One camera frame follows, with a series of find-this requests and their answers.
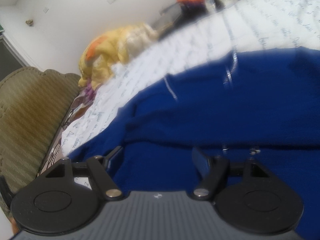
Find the blue fleece garment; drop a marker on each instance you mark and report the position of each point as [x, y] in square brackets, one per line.
[266, 101]

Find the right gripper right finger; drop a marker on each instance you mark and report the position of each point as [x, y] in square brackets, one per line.
[214, 173]

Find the white script-print bed sheet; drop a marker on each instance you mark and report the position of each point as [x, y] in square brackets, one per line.
[249, 25]

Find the yellow quilt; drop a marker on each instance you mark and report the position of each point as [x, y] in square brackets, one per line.
[112, 47]

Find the dark clothes on bed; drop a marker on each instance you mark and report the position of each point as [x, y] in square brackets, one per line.
[177, 16]

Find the olive striped headboard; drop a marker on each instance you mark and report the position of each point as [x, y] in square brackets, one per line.
[33, 105]

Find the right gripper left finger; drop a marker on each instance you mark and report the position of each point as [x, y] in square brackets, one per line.
[100, 180]

